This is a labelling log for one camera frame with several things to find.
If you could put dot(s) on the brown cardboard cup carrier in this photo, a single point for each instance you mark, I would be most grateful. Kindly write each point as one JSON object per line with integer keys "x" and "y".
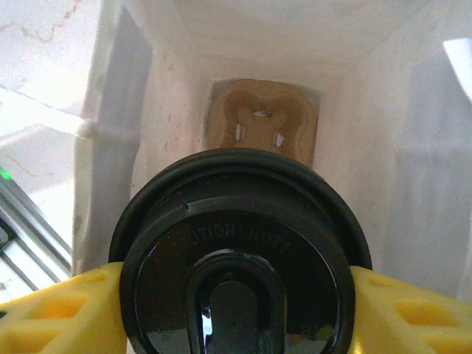
{"x": 291, "y": 110}

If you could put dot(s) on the black plastic cup lid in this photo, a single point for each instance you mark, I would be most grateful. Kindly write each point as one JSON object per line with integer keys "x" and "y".
{"x": 236, "y": 228}

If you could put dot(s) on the cartoon print paper gift bag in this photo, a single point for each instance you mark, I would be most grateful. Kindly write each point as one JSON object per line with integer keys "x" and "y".
{"x": 368, "y": 110}

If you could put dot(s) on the wide aluminium base rail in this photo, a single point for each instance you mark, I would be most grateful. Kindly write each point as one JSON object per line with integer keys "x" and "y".
{"x": 22, "y": 236}

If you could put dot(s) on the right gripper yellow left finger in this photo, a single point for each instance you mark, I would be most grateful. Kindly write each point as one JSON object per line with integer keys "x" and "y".
{"x": 55, "y": 317}

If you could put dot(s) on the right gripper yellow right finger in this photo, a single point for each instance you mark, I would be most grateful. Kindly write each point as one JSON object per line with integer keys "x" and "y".
{"x": 413, "y": 317}

